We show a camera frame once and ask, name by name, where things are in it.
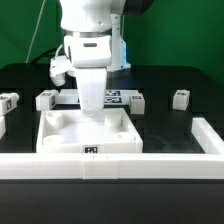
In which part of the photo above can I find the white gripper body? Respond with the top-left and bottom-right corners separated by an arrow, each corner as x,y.
50,35 -> 112,113

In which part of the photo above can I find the white square table top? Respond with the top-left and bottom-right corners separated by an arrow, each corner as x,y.
36,108 -> 143,154

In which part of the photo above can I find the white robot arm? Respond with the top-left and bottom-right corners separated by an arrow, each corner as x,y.
50,0 -> 154,113

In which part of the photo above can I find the white obstacle fence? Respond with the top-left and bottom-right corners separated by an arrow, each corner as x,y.
0,118 -> 224,179

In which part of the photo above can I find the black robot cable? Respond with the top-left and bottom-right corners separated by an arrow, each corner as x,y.
29,46 -> 66,64

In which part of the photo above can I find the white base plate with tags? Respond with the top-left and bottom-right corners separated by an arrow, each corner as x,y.
57,89 -> 142,105

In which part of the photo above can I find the thin white cable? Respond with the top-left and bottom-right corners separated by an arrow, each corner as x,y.
25,0 -> 48,64

